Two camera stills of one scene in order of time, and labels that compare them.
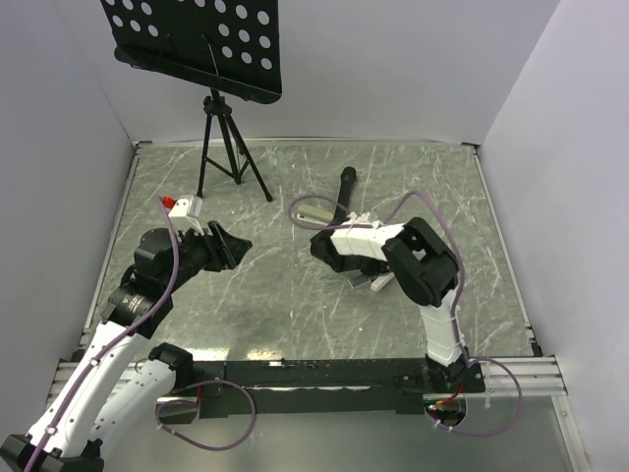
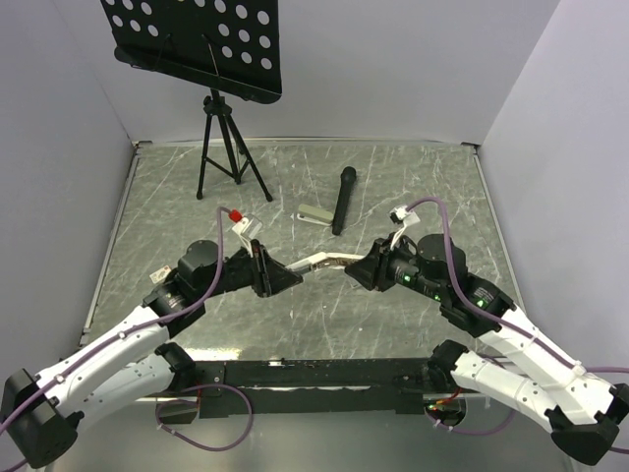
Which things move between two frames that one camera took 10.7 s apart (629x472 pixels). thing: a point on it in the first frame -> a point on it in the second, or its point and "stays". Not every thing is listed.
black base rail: (319, 387) stays
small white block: (365, 217) -> (403, 214)
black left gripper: (225, 251) -> (268, 275)
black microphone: (347, 180) stays
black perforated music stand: (230, 46) stays
